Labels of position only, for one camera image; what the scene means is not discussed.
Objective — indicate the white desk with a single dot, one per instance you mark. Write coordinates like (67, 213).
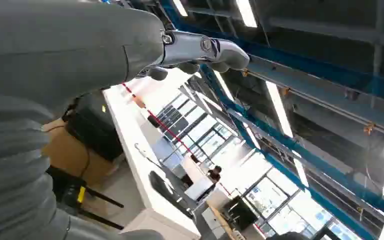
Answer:
(135, 149)

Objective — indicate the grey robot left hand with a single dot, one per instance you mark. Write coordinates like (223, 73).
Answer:
(62, 46)

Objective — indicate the brown cardboard box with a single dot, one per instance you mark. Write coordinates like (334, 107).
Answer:
(66, 155)

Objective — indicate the black office chair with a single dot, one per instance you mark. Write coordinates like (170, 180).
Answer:
(170, 193)

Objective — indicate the black equipment case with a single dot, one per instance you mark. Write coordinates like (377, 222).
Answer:
(94, 127)

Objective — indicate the black stand with yellow part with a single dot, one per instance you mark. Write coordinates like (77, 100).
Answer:
(72, 195)

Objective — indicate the blue overhead beam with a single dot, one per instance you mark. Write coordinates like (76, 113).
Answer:
(298, 152)
(311, 66)

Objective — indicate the ribbed grey left arm sleeve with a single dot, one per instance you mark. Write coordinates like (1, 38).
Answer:
(13, 165)

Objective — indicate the person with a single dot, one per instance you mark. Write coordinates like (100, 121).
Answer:
(215, 174)

